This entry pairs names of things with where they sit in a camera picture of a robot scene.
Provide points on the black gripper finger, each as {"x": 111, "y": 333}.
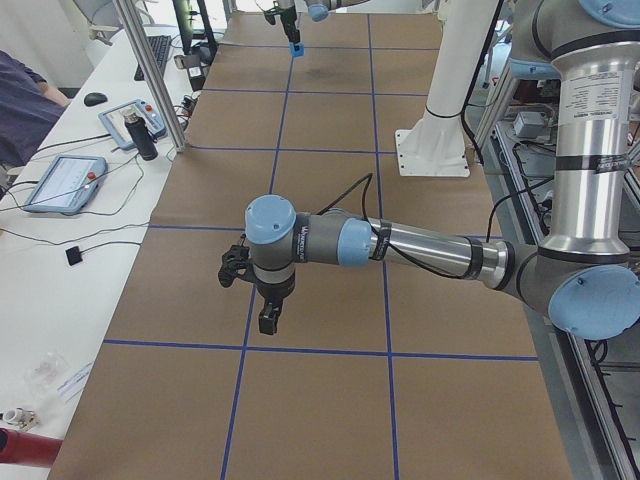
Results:
{"x": 268, "y": 318}
{"x": 292, "y": 32}

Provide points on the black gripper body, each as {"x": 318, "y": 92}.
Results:
{"x": 274, "y": 290}
{"x": 288, "y": 22}

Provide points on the blue cube block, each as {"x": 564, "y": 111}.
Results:
{"x": 296, "y": 50}

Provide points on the black keyboard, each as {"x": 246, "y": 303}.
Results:
{"x": 160, "y": 46}

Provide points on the black water bottle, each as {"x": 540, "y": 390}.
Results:
{"x": 140, "y": 135}

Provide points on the small black square puck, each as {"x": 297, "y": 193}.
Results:
{"x": 74, "y": 255}

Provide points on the near blue teach pendant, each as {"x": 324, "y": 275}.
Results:
{"x": 67, "y": 185}

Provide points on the blue teach pendant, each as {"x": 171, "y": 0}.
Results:
{"x": 67, "y": 185}
{"x": 119, "y": 121}

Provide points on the far blue teach pendant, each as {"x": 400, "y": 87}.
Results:
{"x": 119, "y": 121}

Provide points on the black computer mouse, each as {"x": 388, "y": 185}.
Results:
{"x": 94, "y": 98}

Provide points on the seated person dark shirt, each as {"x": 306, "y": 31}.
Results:
{"x": 30, "y": 107}

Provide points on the red cylinder object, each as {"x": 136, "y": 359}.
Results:
{"x": 27, "y": 449}

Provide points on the aluminium frame post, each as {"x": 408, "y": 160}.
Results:
{"x": 131, "y": 22}

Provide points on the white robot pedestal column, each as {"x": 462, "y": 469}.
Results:
{"x": 466, "y": 26}

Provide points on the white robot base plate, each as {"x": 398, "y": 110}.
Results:
{"x": 431, "y": 153}

